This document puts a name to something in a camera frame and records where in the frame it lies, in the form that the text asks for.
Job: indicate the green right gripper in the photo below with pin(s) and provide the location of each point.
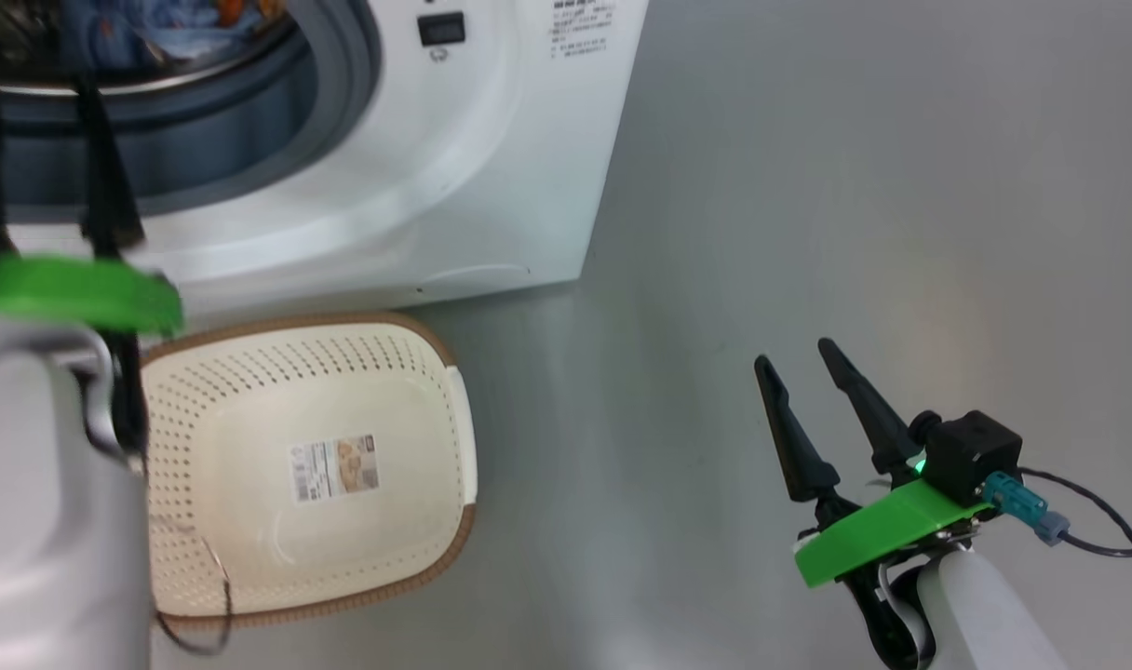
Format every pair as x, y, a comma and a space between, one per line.
882, 535

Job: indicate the small printed text label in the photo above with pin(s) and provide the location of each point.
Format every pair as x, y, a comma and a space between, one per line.
585, 28

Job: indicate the white front-load washing machine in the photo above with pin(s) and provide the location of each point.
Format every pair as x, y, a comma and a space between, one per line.
491, 167

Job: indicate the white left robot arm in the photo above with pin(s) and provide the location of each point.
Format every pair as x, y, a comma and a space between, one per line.
45, 512

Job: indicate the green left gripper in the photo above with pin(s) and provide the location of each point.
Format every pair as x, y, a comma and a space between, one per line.
73, 293

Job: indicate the grey rubber door gasket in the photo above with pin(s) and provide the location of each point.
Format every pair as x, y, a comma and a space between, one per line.
324, 121

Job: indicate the basket product label sticker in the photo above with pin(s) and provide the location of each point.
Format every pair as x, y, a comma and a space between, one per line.
335, 468

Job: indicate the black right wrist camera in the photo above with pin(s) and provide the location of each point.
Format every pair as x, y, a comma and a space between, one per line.
971, 456

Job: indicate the blue garment orange prints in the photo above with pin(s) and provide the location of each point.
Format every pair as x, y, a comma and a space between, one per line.
184, 33

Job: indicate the cream basket brown rim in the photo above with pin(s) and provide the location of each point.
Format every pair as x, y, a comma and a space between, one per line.
249, 558

